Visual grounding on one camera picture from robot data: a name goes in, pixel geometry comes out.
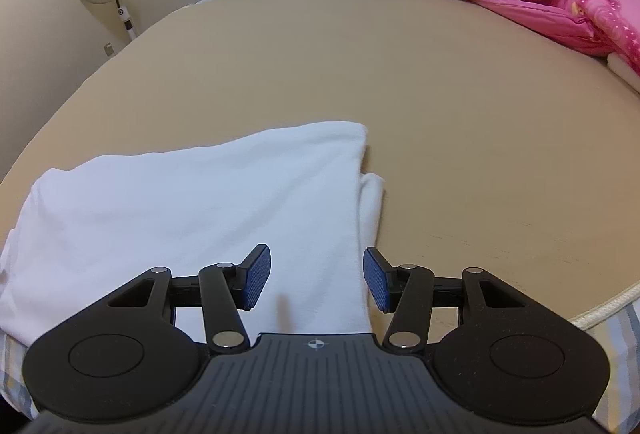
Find white shirt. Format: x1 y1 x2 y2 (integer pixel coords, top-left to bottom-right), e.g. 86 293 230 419
0 120 386 347

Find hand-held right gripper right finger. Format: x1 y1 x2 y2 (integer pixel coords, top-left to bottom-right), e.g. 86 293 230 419
363 246 522 356

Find tan bed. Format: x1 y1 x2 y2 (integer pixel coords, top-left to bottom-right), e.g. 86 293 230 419
0 0 640 434

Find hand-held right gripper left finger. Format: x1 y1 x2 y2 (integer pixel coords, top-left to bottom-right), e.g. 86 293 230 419
106 243 273 355

